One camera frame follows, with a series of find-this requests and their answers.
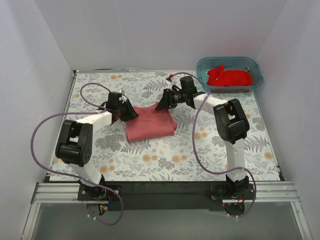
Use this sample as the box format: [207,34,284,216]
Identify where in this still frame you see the pink t shirt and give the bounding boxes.
[125,102,178,143]

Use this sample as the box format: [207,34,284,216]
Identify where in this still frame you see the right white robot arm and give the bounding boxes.
[155,76,250,199]

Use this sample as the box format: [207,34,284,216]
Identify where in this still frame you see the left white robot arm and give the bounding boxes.
[55,91,139,200]

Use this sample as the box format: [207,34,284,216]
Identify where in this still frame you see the red t shirt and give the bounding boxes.
[207,65,253,87]

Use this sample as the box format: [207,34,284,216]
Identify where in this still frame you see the floral table mat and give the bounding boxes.
[68,71,280,182]

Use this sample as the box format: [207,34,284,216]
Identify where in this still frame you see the teal plastic bin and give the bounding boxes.
[196,56,263,93]

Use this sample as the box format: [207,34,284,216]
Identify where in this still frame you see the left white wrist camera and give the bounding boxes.
[118,88,128,103]

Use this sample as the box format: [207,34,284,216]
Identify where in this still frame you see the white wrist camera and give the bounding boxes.
[118,88,128,103]
[164,77,181,92]

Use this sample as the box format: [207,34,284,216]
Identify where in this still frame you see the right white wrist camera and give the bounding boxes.
[164,77,181,92]

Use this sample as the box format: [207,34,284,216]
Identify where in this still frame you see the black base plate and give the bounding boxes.
[77,181,255,215]

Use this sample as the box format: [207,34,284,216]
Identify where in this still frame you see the aluminium frame rail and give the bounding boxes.
[22,181,312,240]

